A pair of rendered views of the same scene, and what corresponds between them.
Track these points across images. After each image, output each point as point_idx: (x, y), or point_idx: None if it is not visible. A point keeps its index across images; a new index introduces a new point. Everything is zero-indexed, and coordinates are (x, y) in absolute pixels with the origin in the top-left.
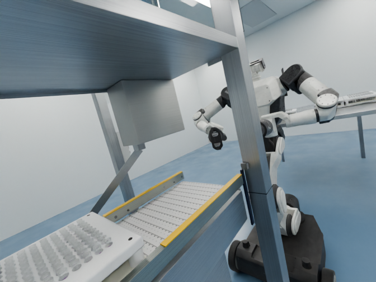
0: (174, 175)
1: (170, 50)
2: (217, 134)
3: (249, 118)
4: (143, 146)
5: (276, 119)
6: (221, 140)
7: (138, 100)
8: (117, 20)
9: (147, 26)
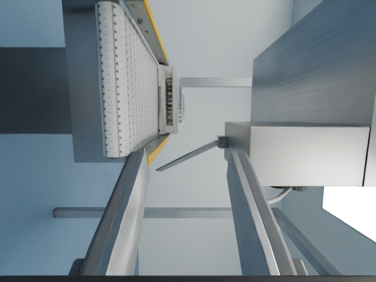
0: (153, 152)
1: (305, 41)
2: (246, 172)
3: None
4: (221, 136)
5: None
6: (134, 278)
7: (279, 122)
8: (278, 42)
9: (286, 34)
